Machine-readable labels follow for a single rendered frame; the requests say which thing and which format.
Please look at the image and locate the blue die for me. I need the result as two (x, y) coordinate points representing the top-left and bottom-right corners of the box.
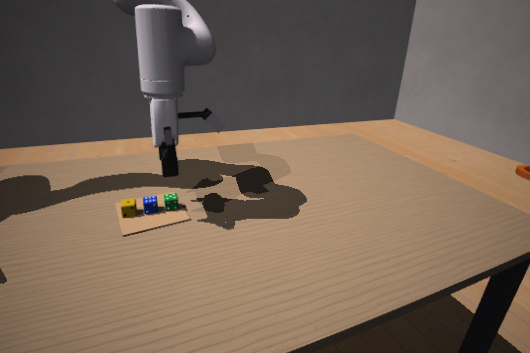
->
(143, 196), (158, 214)

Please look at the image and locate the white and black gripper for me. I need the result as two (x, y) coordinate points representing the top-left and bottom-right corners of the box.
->
(144, 92), (183, 177)

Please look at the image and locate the peach square mat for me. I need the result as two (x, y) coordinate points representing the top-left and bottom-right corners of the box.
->
(115, 192), (190, 237)

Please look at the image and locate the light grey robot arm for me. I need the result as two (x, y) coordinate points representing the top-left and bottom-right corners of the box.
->
(113, 0), (226, 133)

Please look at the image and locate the green die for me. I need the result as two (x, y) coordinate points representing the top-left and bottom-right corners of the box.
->
(164, 193), (179, 211)

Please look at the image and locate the yellow die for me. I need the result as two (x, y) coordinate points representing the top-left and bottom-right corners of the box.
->
(121, 198), (137, 218)

